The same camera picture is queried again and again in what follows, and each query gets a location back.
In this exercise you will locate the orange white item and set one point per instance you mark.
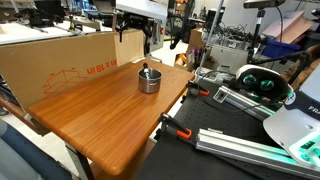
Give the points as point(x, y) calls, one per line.
point(180, 59)

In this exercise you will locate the silver metal pole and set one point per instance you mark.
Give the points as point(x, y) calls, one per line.
point(208, 43)

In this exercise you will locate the metal table leg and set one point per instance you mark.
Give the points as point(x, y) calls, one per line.
point(81, 163)

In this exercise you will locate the black orange bar clamp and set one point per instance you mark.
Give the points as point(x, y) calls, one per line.
point(176, 128)
point(196, 90)

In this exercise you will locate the white VR headset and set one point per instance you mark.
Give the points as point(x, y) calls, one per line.
point(263, 75)

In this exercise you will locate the black camera stand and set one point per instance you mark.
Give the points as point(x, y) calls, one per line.
point(255, 36)

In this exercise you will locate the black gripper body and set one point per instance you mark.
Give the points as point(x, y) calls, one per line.
point(133, 20)

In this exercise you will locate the grey laptop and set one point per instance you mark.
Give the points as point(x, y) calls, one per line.
point(103, 6)

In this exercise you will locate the black computer monitor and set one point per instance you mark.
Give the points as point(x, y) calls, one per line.
point(50, 8)

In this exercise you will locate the grey equipment box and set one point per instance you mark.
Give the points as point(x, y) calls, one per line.
point(230, 58)

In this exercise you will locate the brown cardboard box orange print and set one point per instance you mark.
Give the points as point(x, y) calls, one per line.
point(50, 66)

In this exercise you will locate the blue plastic bin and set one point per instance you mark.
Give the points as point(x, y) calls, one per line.
point(280, 48)

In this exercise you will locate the black white dry-erase marker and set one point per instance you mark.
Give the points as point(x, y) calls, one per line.
point(146, 70)

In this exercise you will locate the small silver metal pot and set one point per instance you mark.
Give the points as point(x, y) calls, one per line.
point(149, 85)

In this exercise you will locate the white lab table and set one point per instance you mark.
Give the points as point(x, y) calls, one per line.
point(33, 33)

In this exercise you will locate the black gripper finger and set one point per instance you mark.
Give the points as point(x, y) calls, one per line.
point(149, 28)
point(121, 31)

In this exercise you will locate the black stereo camera bar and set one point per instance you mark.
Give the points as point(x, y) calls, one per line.
point(263, 3)

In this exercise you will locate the short aluminium extrusion rail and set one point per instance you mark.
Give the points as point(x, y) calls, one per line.
point(243, 103)

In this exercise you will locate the flat cardboard sheets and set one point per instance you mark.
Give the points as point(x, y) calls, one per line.
point(290, 25)

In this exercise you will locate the long aluminium extrusion rail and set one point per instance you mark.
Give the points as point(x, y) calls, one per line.
point(240, 148)

